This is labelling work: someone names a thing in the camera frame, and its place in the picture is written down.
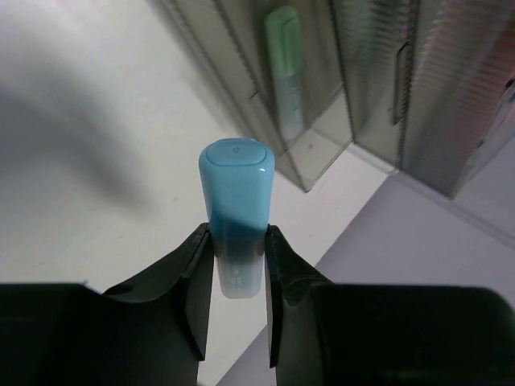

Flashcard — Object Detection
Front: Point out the green highlighter marker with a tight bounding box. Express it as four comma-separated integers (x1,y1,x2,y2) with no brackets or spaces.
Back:
265,6,304,142

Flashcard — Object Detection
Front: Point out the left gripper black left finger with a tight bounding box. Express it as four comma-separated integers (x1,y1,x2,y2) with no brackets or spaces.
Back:
1,224,213,385

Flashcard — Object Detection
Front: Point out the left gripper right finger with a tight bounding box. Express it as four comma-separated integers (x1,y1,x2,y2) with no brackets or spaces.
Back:
265,225,514,385

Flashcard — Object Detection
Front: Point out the blue highlighter marker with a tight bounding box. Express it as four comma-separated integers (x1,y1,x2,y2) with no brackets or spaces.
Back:
199,138,275,299

